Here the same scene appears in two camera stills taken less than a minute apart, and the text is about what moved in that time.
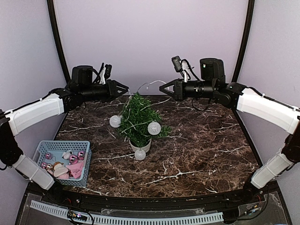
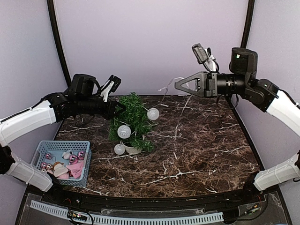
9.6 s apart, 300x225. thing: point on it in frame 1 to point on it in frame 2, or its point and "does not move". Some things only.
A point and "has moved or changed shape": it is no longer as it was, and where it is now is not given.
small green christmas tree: (140, 122) has moved or changed shape
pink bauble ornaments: (73, 159) does not move
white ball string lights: (154, 128) has moved or changed shape
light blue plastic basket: (67, 162) does not move
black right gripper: (179, 93) to (207, 84)
